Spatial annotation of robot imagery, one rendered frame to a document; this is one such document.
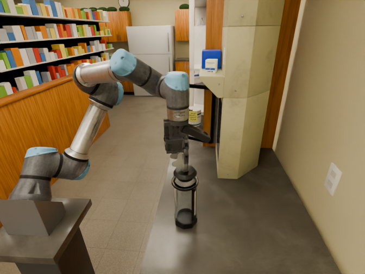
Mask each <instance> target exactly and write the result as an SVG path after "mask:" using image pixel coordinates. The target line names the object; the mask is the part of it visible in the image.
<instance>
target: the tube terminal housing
mask: <svg viewBox="0 0 365 274"><path fill-rule="evenodd" d="M279 33H280V26H237V27H223V30H222V49H221V69H222V72H223V74H224V91H223V98H221V100H222V117H221V138H220V143H219V158H218V157H217V145H216V162H217V176H218V178H226V179H238V178H240V177H241V176H243V175H244V174H246V173H247V172H249V171H250V170H252V169H253V168H255V167H257V165H258V160H259V154H260V148H261V141H262V134H263V128H264V124H265V118H266V111H267V105H268V99H269V92H270V86H271V82H272V75H273V68H274V62H275V56H276V49H277V45H278V39H279ZM224 47H225V55H224ZM223 55H224V65H223Z"/></svg>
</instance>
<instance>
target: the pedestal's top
mask: <svg viewBox="0 0 365 274"><path fill-rule="evenodd" d="M51 201H55V202H62V203H63V205H64V208H65V211H66V214H65V215H64V216H63V217H62V219H61V220H60V222H59V223H58V224H57V226H56V227H55V228H54V230H53V231H52V233H51V234H50V236H38V235H15V234H7V232H6V230H5V229H4V227H3V226H2V227H1V228H0V262H8V263H30V264H52V265H56V264H57V262H58V261H59V259H60V257H61V256H62V254H63V252H64V250H65V249H66V247H67V245H68V244H69V242H70V241H71V239H72V237H73V236H74V234H75V232H76V231H77V229H78V227H79V226H80V224H81V222H82V220H83V219H84V217H85V215H86V214H87V212H88V211H89V209H90V207H91V206H92V202H91V199H90V198H52V200H51Z"/></svg>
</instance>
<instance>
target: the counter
mask: <svg viewBox="0 0 365 274"><path fill-rule="evenodd" d="M188 154H189V158H188V164H189V165H191V166H192V167H194V168H195V170H196V171H197V175H196V176H197V177H198V180H199V182H198V186H197V197H196V215H197V223H196V224H195V225H194V226H193V228H189V229H182V228H180V227H178V226H176V225H175V219H174V214H175V203H174V187H173V186H172V177H173V176H174V173H173V172H174V170H175V169H176V168H177V167H175V166H172V161H174V160H176V159H172V158H171V160H170V163H169V167H168V170H167V174H166V178H165V182H164V185H163V188H162V193H161V196H160V200H159V204H158V208H157V210H156V214H155V218H154V222H153V226H152V230H151V233H150V236H149V240H148V244H147V248H146V251H145V254H144V258H143V262H142V266H141V269H140V274H341V272H340V270H339V268H338V266H337V265H336V263H335V261H334V259H333V257H332V255H331V254H330V252H329V250H328V248H327V246H326V244H325V243H324V241H323V239H322V237H321V236H320V234H319V232H318V230H317V229H316V227H315V225H314V223H313V221H312V220H311V218H310V216H309V214H308V212H307V210H306V209H305V207H304V205H303V203H302V201H301V199H300V198H299V196H298V194H297V192H296V190H295V189H294V187H293V185H292V183H291V181H290V180H289V178H288V176H287V174H286V172H285V170H284V169H283V167H282V165H281V164H280V162H279V160H278V158H277V156H276V154H275V153H274V151H273V149H272V148H260V154H259V160H258V165H257V167H255V168H253V169H252V170H250V171H249V172H247V173H246V174H244V175H243V176H241V177H240V178H238V179H226V178H218V176H217V162H216V147H214V146H203V142H200V141H195V140H190V139H189V150H188Z"/></svg>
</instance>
